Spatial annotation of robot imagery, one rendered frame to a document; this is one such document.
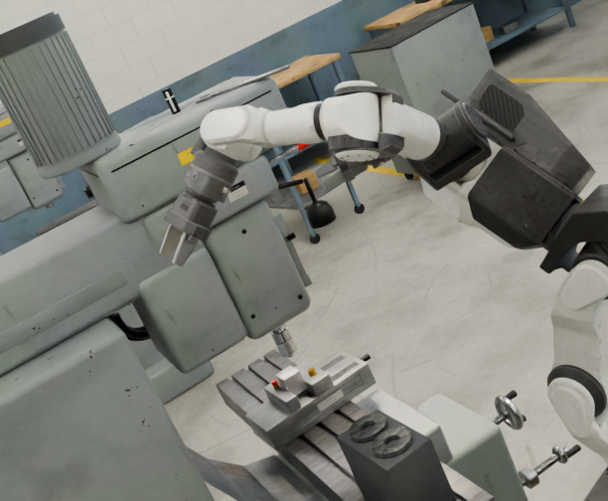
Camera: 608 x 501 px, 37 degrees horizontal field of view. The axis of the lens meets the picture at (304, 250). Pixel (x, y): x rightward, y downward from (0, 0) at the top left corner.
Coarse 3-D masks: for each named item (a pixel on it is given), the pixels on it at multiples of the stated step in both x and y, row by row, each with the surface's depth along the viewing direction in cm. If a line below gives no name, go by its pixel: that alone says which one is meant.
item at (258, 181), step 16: (256, 160) 215; (240, 176) 213; (256, 176) 215; (272, 176) 217; (240, 192) 214; (256, 192) 216; (272, 192) 218; (160, 208) 208; (224, 208) 213; (240, 208) 215; (144, 224) 206; (160, 224) 207; (160, 240) 208
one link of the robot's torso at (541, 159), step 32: (448, 96) 190; (480, 96) 192; (512, 96) 189; (512, 128) 189; (544, 128) 187; (512, 160) 187; (544, 160) 186; (576, 160) 185; (448, 192) 190; (480, 192) 189; (512, 192) 187; (544, 192) 186; (576, 192) 195; (480, 224) 194; (512, 224) 188; (544, 224) 187
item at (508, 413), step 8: (512, 392) 272; (496, 400) 274; (504, 400) 270; (496, 408) 277; (504, 408) 273; (512, 408) 268; (504, 416) 272; (512, 416) 272; (520, 416) 268; (512, 424) 274; (520, 424) 269
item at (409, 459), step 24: (360, 432) 201; (384, 432) 197; (408, 432) 193; (360, 456) 197; (384, 456) 190; (408, 456) 189; (432, 456) 191; (360, 480) 207; (384, 480) 191; (408, 480) 189; (432, 480) 192
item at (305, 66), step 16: (416, 0) 923; (432, 0) 907; (448, 0) 885; (384, 16) 939; (400, 16) 896; (528, 16) 981; (544, 16) 947; (496, 32) 973; (512, 32) 942; (304, 64) 869; (320, 64) 840; (336, 64) 849; (288, 80) 829; (320, 96) 919
